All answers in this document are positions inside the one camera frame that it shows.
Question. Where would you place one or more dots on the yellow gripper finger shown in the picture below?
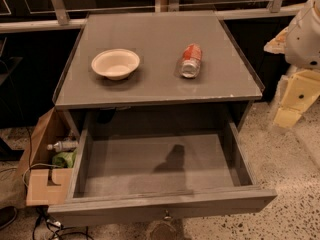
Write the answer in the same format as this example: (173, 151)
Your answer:
(277, 45)
(302, 90)

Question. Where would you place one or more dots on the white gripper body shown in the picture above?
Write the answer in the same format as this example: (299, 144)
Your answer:
(304, 40)

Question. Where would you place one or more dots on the red coke can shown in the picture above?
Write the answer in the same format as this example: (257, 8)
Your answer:
(191, 61)

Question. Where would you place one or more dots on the metal drawer knob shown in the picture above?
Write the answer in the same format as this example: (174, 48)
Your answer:
(167, 216)

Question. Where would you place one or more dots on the open grey top drawer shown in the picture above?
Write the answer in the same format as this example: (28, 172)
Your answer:
(122, 179)

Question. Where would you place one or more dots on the metal window railing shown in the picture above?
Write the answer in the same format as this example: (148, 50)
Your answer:
(42, 15)

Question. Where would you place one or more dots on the grey wooden cabinet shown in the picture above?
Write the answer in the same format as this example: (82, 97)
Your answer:
(160, 40)

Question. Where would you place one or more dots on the white paper bowl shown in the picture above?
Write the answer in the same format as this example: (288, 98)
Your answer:
(115, 64)

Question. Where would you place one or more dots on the clear plastic bottle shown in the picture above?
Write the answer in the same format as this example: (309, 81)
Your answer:
(63, 146)

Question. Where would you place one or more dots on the green plastic bag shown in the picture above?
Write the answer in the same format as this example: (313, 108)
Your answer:
(64, 159)

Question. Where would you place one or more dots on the brown cardboard box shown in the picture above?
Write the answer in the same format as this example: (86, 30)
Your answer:
(46, 183)

